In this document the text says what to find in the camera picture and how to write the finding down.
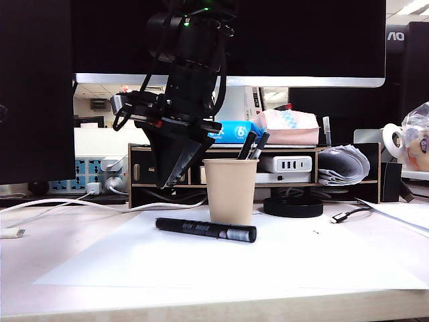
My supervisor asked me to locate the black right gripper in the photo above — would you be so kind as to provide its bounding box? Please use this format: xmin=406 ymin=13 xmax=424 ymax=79
xmin=123 ymin=90 xmax=224 ymax=189

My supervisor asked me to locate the black marker with barcode label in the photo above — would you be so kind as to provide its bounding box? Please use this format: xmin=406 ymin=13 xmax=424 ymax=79
xmin=155 ymin=217 xmax=257 ymax=243

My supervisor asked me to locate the beige paper cup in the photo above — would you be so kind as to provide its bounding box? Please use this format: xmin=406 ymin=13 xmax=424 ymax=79
xmin=202 ymin=158 xmax=260 ymax=226

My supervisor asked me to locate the black marker with grey cap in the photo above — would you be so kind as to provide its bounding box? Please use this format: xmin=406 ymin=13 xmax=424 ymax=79
xmin=249 ymin=132 xmax=271 ymax=160

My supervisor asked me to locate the handwritten note paper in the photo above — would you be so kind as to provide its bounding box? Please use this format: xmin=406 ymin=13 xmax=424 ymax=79
xmin=355 ymin=197 xmax=429 ymax=235

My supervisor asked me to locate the blue wet wipes pack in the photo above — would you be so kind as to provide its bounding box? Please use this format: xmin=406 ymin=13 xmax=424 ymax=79
xmin=207 ymin=120 xmax=267 ymax=144

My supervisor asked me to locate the white charger plug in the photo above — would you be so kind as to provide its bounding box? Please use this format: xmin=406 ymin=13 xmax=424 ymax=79
xmin=100 ymin=156 xmax=125 ymax=172

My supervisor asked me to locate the white round power plug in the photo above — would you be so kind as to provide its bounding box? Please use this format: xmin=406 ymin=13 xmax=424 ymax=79
xmin=105 ymin=176 xmax=129 ymax=196

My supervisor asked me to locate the silver monitor stand column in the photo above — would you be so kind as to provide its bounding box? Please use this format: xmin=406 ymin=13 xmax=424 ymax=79
xmin=225 ymin=87 xmax=247 ymax=121

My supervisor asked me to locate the blue and white power strip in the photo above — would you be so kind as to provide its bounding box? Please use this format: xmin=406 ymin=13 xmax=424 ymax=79
xmin=48 ymin=157 xmax=130 ymax=195

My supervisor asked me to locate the flat white box Apple logo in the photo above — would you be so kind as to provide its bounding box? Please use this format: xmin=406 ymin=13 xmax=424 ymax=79
xmin=255 ymin=172 xmax=312 ymax=184

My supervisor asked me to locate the white paper sheet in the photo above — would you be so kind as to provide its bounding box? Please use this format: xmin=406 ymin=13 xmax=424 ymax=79
xmin=32 ymin=211 xmax=429 ymax=290

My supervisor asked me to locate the white USB hub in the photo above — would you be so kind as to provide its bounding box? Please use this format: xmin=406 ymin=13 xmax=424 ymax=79
xmin=271 ymin=156 xmax=312 ymax=174

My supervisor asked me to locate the pink tissue pack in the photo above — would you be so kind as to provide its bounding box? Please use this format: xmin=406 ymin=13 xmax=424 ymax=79
xmin=249 ymin=109 xmax=320 ymax=146

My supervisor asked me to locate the black round lid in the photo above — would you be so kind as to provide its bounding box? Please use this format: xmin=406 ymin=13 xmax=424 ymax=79
xmin=263 ymin=197 xmax=324 ymax=219

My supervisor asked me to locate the dark black monitor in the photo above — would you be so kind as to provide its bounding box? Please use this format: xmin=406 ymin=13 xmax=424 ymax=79
xmin=0 ymin=0 xmax=76 ymax=185

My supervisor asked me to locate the folded stack of papers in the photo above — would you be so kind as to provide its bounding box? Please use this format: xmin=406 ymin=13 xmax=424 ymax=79
xmin=316 ymin=144 xmax=371 ymax=187

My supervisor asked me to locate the large monitor with silver bezel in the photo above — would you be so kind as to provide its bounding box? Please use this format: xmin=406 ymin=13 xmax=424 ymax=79
xmin=71 ymin=0 xmax=387 ymax=89

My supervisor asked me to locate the black background monitor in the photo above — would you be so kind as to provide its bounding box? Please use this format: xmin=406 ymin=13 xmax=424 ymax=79
xmin=288 ymin=87 xmax=403 ymax=145

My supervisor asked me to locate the silver metal stand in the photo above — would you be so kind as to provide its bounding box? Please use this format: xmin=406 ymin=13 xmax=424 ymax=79
xmin=353 ymin=129 xmax=386 ymax=145

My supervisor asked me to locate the black wooden desk organizer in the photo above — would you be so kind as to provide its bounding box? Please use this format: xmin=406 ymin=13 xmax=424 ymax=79
xmin=127 ymin=142 xmax=381 ymax=209

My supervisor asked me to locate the clear plastic bag of bread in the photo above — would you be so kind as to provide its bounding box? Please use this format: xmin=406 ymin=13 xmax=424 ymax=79
xmin=400 ymin=102 xmax=429 ymax=172

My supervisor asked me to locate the white shelf board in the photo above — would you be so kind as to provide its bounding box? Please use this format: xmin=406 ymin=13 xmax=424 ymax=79
xmin=400 ymin=170 xmax=429 ymax=182

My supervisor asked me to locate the black AOC monitor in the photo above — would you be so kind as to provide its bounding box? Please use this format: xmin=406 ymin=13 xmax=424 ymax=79
xmin=384 ymin=21 xmax=429 ymax=111

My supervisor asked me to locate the black drawer with wooden handle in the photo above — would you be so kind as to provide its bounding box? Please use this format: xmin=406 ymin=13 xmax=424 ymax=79
xmin=131 ymin=152 xmax=188 ymax=185

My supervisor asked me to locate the thick white cable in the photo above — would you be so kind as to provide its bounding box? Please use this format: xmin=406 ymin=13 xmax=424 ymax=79
xmin=0 ymin=197 xmax=208 ymax=215

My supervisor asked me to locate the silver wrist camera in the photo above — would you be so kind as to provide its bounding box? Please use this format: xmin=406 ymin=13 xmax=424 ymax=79
xmin=109 ymin=94 xmax=127 ymax=115

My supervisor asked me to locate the black USB cable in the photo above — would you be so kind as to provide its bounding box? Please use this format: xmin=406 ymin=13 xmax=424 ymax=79
xmin=328 ymin=207 xmax=373 ymax=225

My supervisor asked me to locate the thin white cable with connector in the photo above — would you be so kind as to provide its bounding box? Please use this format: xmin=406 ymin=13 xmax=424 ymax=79
xmin=0 ymin=193 xmax=91 ymax=239

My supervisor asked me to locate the white ring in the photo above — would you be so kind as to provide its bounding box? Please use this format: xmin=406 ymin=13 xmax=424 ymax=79
xmin=382 ymin=123 xmax=408 ymax=158

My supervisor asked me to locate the black cable plug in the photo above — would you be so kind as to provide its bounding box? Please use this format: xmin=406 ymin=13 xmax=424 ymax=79
xmin=400 ymin=180 xmax=414 ymax=203

